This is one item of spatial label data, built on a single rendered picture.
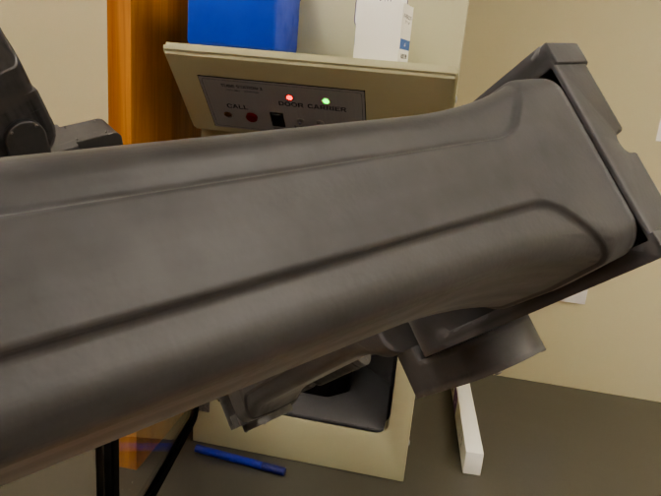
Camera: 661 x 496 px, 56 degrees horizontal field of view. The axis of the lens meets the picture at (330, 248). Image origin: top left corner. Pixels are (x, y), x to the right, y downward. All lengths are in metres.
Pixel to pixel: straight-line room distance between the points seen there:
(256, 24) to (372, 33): 0.12
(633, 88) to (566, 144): 1.05
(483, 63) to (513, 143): 1.04
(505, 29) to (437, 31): 0.44
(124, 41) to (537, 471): 0.83
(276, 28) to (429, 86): 0.17
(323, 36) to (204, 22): 0.15
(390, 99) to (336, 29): 0.14
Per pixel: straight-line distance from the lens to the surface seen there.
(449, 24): 0.78
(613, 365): 1.37
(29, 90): 0.62
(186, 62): 0.74
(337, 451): 0.95
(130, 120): 0.79
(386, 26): 0.70
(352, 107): 0.72
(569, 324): 1.32
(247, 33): 0.71
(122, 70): 0.79
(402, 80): 0.67
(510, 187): 0.16
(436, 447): 1.05
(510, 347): 0.27
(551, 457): 1.10
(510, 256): 0.16
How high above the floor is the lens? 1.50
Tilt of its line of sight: 16 degrees down
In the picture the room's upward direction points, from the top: 5 degrees clockwise
